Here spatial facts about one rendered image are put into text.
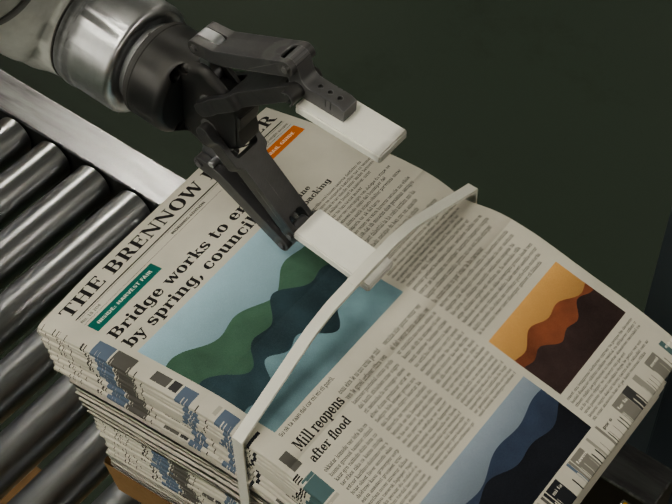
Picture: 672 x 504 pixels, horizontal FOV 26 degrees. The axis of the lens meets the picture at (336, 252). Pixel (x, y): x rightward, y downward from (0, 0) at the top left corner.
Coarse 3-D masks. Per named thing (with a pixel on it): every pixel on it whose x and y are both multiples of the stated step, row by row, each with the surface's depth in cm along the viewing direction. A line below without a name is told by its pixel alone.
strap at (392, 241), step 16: (464, 192) 114; (432, 208) 111; (448, 208) 112; (416, 224) 108; (384, 240) 107; (400, 240) 107; (384, 256) 106; (368, 272) 105; (352, 288) 104; (336, 304) 103; (320, 320) 103; (304, 336) 102; (304, 352) 102; (288, 368) 102; (272, 384) 102; (256, 400) 102; (272, 400) 102; (256, 416) 101; (240, 432) 101
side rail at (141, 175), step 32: (0, 96) 176; (32, 96) 176; (32, 128) 173; (64, 128) 173; (96, 128) 173; (96, 160) 170; (128, 160) 170; (160, 192) 166; (608, 480) 142; (640, 480) 142
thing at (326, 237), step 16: (304, 224) 107; (320, 224) 107; (336, 224) 107; (304, 240) 106; (320, 240) 106; (336, 240) 106; (352, 240) 107; (320, 256) 106; (336, 256) 106; (352, 256) 106; (368, 256) 106; (352, 272) 105; (384, 272) 106; (368, 288) 105
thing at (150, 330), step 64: (320, 128) 122; (192, 192) 119; (320, 192) 116; (384, 192) 115; (128, 256) 116; (192, 256) 114; (256, 256) 113; (64, 320) 112; (128, 320) 110; (192, 320) 109; (256, 320) 108; (128, 384) 108; (192, 384) 105; (128, 448) 120; (192, 448) 109
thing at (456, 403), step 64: (512, 256) 111; (448, 320) 108; (512, 320) 109; (576, 320) 109; (640, 320) 110; (384, 384) 104; (448, 384) 105; (512, 384) 106; (576, 384) 106; (640, 384) 107; (320, 448) 101; (384, 448) 102; (448, 448) 103; (512, 448) 103; (576, 448) 104
